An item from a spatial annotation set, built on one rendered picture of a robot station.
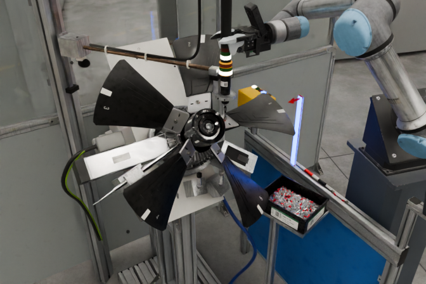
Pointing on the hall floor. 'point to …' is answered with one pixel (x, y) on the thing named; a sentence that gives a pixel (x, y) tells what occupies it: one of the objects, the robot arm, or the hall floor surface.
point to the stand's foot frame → (144, 277)
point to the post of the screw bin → (271, 251)
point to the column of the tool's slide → (68, 111)
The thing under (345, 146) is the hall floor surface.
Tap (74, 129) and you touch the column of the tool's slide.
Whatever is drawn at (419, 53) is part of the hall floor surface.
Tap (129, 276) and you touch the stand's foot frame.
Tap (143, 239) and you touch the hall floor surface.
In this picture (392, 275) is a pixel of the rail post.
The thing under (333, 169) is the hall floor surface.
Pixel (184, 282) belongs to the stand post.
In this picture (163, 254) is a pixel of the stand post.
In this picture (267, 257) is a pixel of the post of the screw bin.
